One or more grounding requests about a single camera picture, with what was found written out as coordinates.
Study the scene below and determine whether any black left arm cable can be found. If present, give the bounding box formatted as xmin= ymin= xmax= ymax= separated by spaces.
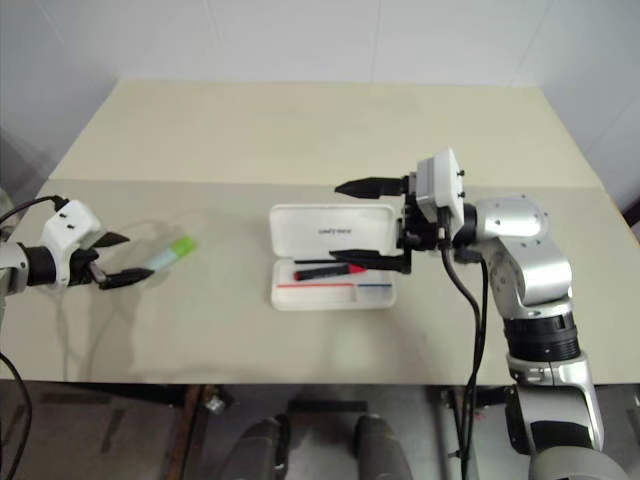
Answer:
xmin=0 ymin=195 xmax=71 ymax=226

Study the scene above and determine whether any green capped marker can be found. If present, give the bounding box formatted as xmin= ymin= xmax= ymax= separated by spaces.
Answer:
xmin=148 ymin=236 xmax=199 ymax=274

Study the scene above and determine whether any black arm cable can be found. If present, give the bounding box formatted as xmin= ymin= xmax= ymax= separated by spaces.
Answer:
xmin=438 ymin=239 xmax=492 ymax=480
xmin=0 ymin=195 xmax=71 ymax=226

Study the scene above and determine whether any white plastic pencil case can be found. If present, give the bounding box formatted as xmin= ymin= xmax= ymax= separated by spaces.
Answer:
xmin=268 ymin=202 xmax=399 ymax=311

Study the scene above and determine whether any dark grey object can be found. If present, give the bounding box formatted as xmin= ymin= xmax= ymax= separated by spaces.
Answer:
xmin=622 ymin=187 xmax=640 ymax=231

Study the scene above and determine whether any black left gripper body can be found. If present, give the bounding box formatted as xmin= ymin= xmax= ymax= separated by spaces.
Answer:
xmin=67 ymin=247 xmax=109 ymax=289

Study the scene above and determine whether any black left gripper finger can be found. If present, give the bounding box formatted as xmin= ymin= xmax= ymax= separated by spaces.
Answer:
xmin=93 ymin=231 xmax=132 ymax=250
xmin=98 ymin=268 xmax=157 ymax=291

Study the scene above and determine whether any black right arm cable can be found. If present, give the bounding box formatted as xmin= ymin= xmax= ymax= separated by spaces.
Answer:
xmin=438 ymin=239 xmax=492 ymax=480

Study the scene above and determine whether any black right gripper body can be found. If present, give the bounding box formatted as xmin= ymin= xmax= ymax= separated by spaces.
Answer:
xmin=394 ymin=172 xmax=454 ymax=276

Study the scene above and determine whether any dark rounded grey shape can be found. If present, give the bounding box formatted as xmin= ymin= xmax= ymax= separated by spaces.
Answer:
xmin=234 ymin=417 xmax=296 ymax=480
xmin=353 ymin=414 xmax=417 ymax=480

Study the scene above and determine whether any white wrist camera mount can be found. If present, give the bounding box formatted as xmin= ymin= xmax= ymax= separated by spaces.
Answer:
xmin=40 ymin=199 xmax=103 ymax=287
xmin=417 ymin=147 xmax=469 ymax=236

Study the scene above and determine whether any black hanging cable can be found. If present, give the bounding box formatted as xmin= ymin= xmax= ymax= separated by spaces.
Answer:
xmin=0 ymin=349 xmax=34 ymax=480

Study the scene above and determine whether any red marker with black cap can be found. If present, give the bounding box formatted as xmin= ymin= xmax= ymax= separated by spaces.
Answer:
xmin=293 ymin=263 xmax=369 ymax=282

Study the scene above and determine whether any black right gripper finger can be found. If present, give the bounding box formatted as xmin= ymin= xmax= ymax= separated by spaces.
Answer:
xmin=328 ymin=248 xmax=404 ymax=274
xmin=333 ymin=175 xmax=404 ymax=199

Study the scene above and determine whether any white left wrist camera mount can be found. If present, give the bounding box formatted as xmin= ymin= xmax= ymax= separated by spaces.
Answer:
xmin=40 ymin=199 xmax=103 ymax=287

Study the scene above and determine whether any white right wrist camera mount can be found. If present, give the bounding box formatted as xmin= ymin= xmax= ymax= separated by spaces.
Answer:
xmin=417 ymin=147 xmax=469 ymax=236

